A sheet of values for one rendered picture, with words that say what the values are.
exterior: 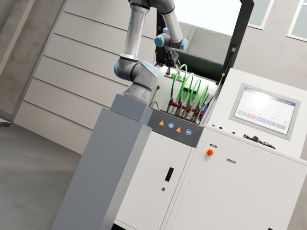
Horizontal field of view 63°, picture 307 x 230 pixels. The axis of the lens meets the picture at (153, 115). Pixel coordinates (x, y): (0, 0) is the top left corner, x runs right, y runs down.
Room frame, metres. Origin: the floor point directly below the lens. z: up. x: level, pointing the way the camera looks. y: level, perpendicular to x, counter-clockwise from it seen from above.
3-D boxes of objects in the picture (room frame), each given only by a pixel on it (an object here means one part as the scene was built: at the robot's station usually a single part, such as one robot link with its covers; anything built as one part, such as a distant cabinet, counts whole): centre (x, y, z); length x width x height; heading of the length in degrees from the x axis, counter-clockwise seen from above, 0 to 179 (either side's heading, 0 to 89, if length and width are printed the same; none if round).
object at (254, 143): (1.78, -0.73, 0.96); 0.70 x 0.22 x 0.03; 75
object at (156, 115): (1.88, -0.03, 0.87); 0.62 x 0.04 x 0.16; 75
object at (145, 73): (1.42, 0.13, 1.07); 0.13 x 0.12 x 0.14; 65
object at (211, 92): (2.30, -0.40, 1.20); 0.13 x 0.03 x 0.31; 75
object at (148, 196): (1.86, -0.03, 0.44); 0.65 x 0.02 x 0.68; 75
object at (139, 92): (1.42, 0.12, 0.95); 0.15 x 0.15 x 0.10
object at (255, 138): (1.77, -0.77, 1.01); 0.23 x 0.11 x 0.06; 75
